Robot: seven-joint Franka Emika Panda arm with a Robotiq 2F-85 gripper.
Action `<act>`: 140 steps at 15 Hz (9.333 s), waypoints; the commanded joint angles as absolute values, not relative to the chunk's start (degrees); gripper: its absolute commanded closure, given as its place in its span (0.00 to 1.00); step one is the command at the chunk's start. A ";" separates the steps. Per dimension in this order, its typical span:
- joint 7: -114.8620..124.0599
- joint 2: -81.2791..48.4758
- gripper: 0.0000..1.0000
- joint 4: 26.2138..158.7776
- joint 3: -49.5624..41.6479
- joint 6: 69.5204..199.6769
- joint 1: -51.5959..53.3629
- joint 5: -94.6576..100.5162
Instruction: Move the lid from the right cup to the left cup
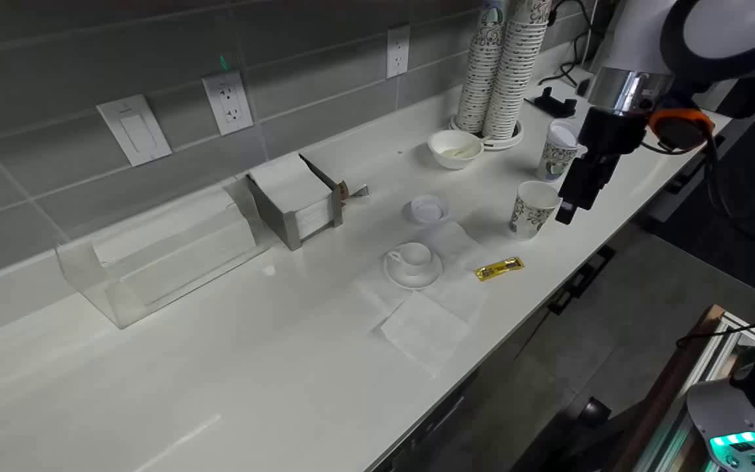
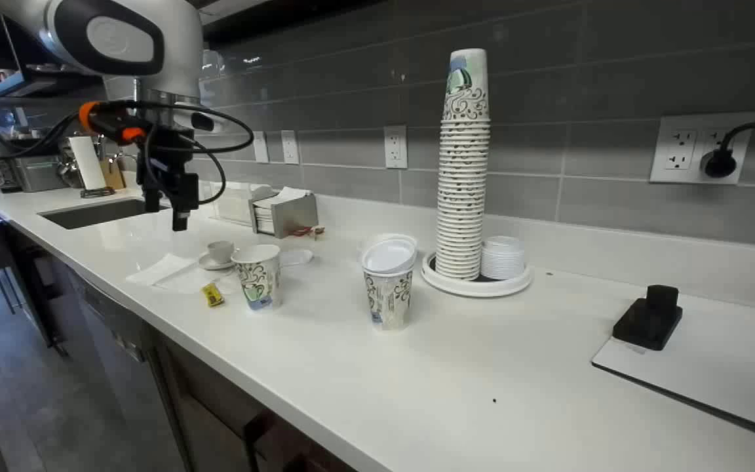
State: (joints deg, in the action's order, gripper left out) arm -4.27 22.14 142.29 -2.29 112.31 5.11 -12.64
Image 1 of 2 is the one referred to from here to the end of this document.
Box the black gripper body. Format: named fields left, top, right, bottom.
left=576, top=107, right=650, bottom=177

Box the white plastic cup lid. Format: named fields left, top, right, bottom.
left=549, top=120, right=588, bottom=158

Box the speckled paper cup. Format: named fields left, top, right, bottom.
left=537, top=128, right=582, bottom=183
left=507, top=177, right=563, bottom=242

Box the tall paper cup stack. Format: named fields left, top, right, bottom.
left=453, top=0, right=510, bottom=139
left=481, top=0, right=557, bottom=141

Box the clear flat plastic lid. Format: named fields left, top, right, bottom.
left=407, top=191, right=452, bottom=227

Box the black device on counter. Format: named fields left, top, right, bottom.
left=532, top=83, right=582, bottom=120

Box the yellow sauce packet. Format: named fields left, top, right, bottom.
left=472, top=254, right=527, bottom=284

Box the white bowl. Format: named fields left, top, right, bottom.
left=424, top=128, right=485, bottom=170

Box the white paper napkin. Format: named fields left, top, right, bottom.
left=377, top=292, right=475, bottom=381

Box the metal napkin holder with napkins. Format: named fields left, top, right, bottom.
left=243, top=149, right=373, bottom=252

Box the grey base with green light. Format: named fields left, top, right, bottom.
left=683, top=348, right=755, bottom=472

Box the white outlet with green sticker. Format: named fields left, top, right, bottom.
left=199, top=70, right=258, bottom=137

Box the clear acrylic box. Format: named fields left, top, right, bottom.
left=52, top=176, right=279, bottom=332

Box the orange strap on wrist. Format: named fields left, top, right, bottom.
left=649, top=105, right=719, bottom=155

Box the black drawer handle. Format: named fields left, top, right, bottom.
left=545, top=243, right=618, bottom=318

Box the black wall cable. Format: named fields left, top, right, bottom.
left=549, top=0, right=607, bottom=88

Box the brown wooden frame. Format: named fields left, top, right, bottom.
left=612, top=302, right=734, bottom=472

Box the plain white wall outlet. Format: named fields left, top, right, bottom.
left=386, top=23, right=414, bottom=82

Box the white light switch plate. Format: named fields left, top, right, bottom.
left=94, top=92, right=174, bottom=168

